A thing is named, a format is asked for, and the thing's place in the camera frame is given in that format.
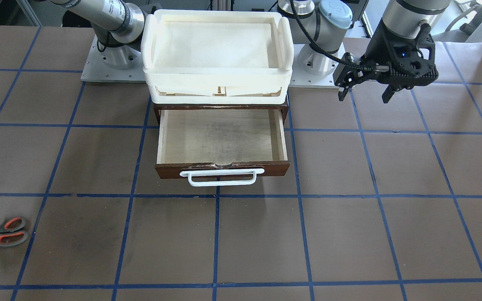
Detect orange grey scissors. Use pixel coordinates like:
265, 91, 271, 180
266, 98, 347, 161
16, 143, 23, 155
0, 217, 29, 247

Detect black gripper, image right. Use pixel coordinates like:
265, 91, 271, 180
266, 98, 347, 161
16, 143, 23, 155
333, 21, 439, 103

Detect dark brown wooden cabinet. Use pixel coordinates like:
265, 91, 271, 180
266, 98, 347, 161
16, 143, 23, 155
152, 97, 290, 124

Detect black gripper cable, image right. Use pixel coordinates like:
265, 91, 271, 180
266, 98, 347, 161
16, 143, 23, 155
289, 0, 375, 70

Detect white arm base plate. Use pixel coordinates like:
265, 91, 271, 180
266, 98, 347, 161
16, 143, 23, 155
289, 44, 338, 88
81, 36, 146, 83

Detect wooden drawer with white handle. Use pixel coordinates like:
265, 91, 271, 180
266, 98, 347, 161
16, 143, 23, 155
155, 108, 290, 186

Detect white plastic tray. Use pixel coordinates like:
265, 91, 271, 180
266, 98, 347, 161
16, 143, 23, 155
141, 9, 294, 105

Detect silver robot arm, image left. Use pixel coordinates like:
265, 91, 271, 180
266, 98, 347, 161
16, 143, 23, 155
52, 0, 162, 51

